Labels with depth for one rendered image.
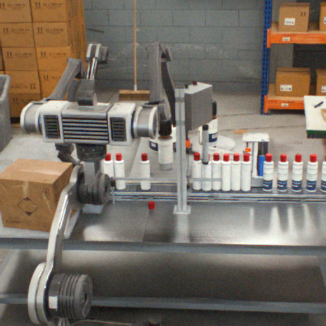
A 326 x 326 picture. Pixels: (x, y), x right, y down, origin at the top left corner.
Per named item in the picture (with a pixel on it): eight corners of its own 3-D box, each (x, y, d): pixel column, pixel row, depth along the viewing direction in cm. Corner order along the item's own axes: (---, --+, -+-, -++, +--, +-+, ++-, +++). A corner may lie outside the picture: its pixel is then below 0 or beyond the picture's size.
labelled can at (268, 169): (272, 187, 328) (273, 152, 320) (272, 191, 323) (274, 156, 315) (262, 187, 329) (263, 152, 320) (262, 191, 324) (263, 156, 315)
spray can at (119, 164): (126, 186, 335) (124, 151, 327) (125, 190, 331) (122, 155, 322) (116, 186, 336) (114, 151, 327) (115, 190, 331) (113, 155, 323)
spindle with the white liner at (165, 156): (174, 163, 361) (172, 116, 348) (172, 170, 352) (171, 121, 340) (159, 163, 361) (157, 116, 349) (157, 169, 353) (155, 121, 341)
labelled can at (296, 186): (300, 188, 327) (303, 153, 318) (302, 192, 322) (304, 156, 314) (290, 188, 327) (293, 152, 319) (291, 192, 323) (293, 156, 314)
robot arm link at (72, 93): (65, 67, 316) (85, 70, 315) (68, 67, 321) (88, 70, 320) (51, 148, 323) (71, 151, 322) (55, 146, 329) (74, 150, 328)
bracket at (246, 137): (267, 134, 329) (268, 132, 329) (269, 142, 319) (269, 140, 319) (242, 134, 331) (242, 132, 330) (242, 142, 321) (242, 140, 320)
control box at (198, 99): (212, 121, 308) (212, 85, 300) (191, 131, 297) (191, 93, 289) (196, 117, 314) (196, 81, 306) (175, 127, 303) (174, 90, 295)
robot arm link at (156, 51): (141, 37, 294) (161, 33, 291) (150, 53, 306) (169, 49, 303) (142, 119, 275) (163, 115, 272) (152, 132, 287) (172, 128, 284)
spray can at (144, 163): (151, 186, 334) (149, 151, 326) (149, 190, 329) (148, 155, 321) (141, 186, 335) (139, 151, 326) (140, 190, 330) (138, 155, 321)
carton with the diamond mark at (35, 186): (77, 209, 319) (72, 162, 308) (58, 233, 298) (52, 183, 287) (24, 204, 326) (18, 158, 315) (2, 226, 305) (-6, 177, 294)
